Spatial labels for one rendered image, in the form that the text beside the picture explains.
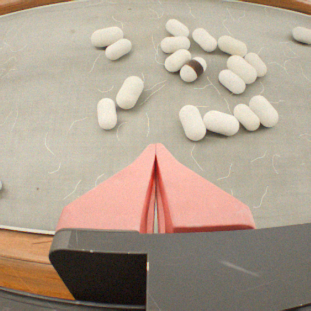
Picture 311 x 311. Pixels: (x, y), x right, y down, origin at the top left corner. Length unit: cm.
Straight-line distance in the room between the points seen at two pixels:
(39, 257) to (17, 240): 3
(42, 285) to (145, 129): 18
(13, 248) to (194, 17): 33
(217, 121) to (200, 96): 4
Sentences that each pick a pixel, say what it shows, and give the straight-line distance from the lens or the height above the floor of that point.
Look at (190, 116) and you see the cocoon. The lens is 24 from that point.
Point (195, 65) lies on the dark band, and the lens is 27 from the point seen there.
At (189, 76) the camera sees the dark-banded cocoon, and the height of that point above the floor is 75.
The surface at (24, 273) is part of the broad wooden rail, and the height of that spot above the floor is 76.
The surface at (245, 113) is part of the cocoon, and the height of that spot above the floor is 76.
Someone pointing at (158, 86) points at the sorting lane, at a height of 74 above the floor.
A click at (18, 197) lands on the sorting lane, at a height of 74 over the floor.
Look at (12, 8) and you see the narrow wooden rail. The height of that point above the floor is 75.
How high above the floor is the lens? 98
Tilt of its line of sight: 76 degrees down
